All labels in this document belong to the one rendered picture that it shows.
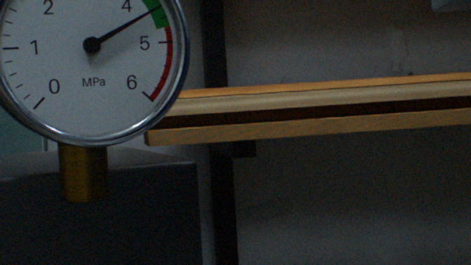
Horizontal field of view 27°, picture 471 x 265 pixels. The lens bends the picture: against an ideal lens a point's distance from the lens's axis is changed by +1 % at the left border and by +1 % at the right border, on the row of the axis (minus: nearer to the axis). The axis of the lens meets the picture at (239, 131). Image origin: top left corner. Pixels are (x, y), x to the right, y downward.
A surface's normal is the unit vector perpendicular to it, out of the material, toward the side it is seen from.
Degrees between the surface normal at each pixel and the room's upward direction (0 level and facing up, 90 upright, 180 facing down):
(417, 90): 91
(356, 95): 90
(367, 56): 90
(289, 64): 90
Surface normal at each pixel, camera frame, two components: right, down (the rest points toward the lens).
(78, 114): 0.33, 0.03
